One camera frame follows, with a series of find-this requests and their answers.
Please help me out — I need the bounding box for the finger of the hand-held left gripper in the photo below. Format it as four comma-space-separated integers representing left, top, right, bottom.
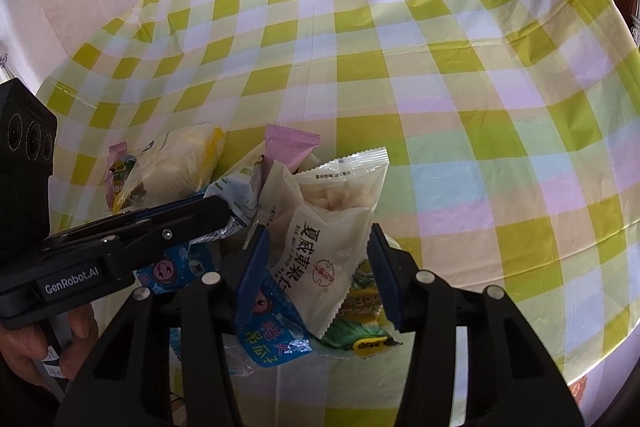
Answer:
45, 196, 232, 278

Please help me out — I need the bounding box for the bread in clear packet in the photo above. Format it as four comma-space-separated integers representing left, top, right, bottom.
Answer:
112, 122, 226, 214

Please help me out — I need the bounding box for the blue snack packet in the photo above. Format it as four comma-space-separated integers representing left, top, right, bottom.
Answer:
231, 279, 314, 371
133, 174, 263, 299

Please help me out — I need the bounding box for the person's left hand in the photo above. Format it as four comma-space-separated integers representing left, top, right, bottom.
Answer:
0, 304, 99, 400

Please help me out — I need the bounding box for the green yellow snack packet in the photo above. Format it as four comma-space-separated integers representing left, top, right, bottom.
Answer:
320, 264, 404, 354

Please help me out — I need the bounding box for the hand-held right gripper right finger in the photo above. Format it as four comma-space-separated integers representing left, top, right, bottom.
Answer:
367, 224, 586, 427

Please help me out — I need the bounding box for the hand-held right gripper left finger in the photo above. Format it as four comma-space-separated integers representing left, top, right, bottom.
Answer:
54, 227, 273, 427

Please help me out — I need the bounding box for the white snack packet red print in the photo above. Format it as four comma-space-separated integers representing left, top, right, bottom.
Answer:
262, 147, 390, 340

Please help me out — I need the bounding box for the checked plastic tablecloth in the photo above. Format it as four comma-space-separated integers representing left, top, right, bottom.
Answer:
37, 0, 640, 427

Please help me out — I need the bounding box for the pink green snack packet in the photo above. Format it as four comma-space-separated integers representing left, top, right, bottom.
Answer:
104, 142, 138, 208

